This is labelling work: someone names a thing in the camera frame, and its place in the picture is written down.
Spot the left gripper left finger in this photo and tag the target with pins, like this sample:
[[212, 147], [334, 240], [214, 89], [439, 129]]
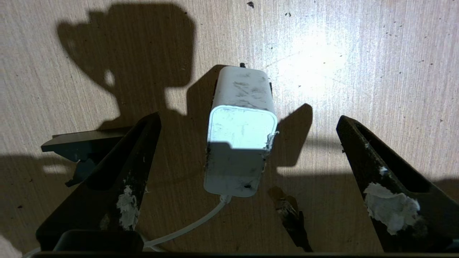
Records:
[[107, 179]]

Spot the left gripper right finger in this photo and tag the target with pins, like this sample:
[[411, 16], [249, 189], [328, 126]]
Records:
[[394, 193]]

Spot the white power adapter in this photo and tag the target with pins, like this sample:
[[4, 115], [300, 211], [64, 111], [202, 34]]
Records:
[[240, 132]]

